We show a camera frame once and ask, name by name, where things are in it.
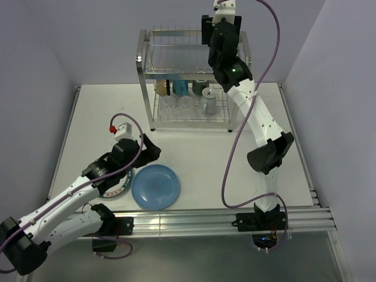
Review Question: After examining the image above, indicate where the blue round plate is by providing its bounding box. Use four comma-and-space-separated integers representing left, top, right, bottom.
131, 164, 180, 211

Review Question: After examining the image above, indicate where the white plate teal rim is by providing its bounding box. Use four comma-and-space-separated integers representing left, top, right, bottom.
99, 169, 135, 199

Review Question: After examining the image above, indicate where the clear glass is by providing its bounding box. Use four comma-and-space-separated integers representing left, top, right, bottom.
158, 95, 176, 122
177, 96, 194, 120

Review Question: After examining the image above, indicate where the dark green mug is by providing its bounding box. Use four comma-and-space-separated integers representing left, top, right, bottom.
192, 80, 210, 96

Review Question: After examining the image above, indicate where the black bowl tan outside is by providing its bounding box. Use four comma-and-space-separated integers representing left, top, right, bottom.
155, 79, 170, 97

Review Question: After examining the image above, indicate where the blue flower mug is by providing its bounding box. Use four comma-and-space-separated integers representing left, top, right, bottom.
173, 80, 189, 96

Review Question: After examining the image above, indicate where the light grey mug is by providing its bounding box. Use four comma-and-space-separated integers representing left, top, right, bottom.
200, 87, 217, 116

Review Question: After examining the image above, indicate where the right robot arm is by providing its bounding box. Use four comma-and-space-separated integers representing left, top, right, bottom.
201, 15, 294, 229

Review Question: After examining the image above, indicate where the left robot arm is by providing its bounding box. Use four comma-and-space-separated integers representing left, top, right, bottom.
1, 134, 161, 276

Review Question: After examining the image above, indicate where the steel two-tier dish rack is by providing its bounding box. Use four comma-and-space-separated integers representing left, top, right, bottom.
135, 28, 239, 132

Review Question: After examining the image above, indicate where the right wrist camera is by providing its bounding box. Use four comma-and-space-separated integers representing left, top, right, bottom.
212, 1, 236, 26

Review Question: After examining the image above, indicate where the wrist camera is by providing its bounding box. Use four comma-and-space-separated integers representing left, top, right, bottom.
109, 122, 135, 143
212, 1, 236, 26

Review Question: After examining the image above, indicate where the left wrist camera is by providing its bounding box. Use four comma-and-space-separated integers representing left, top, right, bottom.
109, 122, 135, 143

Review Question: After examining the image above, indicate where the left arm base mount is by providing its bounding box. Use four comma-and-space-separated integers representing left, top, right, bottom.
91, 217, 134, 256

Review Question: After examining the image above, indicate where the aluminium frame rail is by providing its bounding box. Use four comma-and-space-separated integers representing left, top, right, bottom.
115, 206, 337, 238

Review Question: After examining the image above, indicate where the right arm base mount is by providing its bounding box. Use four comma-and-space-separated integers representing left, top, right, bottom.
231, 204, 287, 232

